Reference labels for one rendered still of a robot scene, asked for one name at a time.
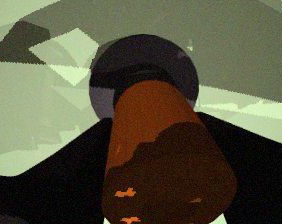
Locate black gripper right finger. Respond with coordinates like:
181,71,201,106
196,112,282,224

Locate orange knob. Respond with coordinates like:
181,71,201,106
101,80,237,224

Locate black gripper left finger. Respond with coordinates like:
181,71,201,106
0,119,113,224

